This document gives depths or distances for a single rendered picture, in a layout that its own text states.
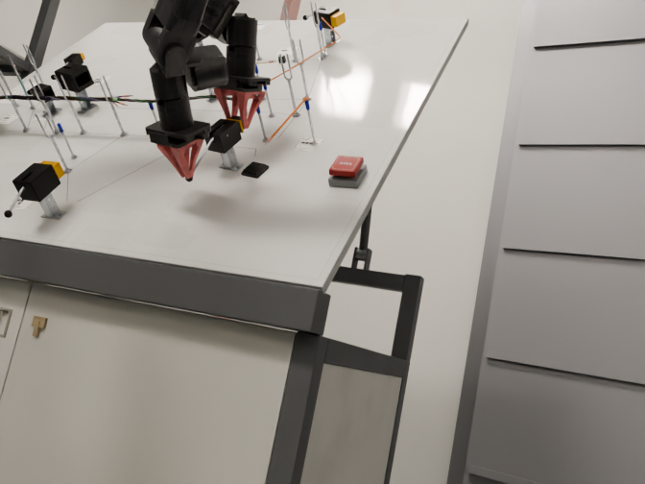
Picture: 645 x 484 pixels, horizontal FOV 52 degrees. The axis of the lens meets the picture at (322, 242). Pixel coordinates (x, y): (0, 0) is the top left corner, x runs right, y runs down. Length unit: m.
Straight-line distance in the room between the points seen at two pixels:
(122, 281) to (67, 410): 0.25
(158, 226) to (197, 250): 0.12
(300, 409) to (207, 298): 0.23
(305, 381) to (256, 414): 0.09
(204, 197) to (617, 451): 1.86
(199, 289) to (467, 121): 2.21
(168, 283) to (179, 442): 0.25
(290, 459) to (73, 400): 0.42
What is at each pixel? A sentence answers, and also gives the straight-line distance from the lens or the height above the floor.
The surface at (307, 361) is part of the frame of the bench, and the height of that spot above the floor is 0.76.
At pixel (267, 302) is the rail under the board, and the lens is 1.02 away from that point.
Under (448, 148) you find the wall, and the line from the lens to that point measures 3.10.
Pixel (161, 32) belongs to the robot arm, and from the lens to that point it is 1.10.
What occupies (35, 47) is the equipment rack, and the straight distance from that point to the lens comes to 2.22.
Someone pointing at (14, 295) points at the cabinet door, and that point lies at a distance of 1.38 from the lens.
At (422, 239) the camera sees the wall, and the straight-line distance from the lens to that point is 3.00.
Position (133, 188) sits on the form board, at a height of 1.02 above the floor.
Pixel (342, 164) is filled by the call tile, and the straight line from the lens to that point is 1.19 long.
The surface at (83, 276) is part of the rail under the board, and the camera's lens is 1.22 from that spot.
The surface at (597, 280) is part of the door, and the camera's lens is 2.72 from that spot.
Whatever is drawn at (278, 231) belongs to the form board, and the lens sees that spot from 1.12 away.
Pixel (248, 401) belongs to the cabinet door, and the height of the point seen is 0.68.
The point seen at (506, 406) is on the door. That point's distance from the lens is 2.73.
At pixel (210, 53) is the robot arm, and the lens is 1.17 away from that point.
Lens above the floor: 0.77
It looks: 10 degrees up
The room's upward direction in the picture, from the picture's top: 11 degrees clockwise
